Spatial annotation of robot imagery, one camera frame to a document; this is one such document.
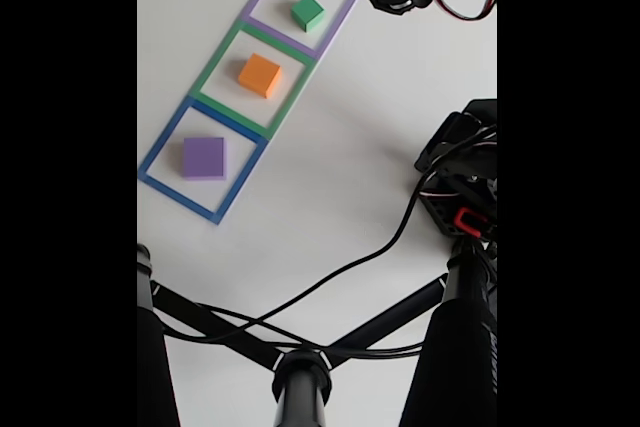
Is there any red clamp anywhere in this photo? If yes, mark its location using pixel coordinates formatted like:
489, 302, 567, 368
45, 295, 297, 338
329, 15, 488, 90
453, 207, 489, 239

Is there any black tripod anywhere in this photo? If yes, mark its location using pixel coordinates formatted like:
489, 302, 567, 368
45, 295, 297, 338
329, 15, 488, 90
137, 241, 498, 427

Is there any blue square frame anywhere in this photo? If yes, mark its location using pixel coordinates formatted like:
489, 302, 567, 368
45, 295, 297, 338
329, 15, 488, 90
138, 95, 269, 226

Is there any large purple block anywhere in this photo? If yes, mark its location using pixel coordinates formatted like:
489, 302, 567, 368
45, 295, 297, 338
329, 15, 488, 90
181, 136, 229, 182

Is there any green square frame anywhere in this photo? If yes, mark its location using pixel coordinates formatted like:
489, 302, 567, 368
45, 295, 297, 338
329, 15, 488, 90
189, 19, 318, 142

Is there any purple square frame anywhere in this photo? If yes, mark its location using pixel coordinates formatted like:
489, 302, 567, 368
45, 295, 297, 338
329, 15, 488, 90
243, 0, 360, 61

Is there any orange block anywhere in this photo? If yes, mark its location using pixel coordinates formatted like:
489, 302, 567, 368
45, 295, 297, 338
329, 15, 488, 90
237, 52, 284, 100

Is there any green block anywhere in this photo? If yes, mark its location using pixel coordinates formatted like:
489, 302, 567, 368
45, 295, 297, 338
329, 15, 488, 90
290, 0, 326, 33

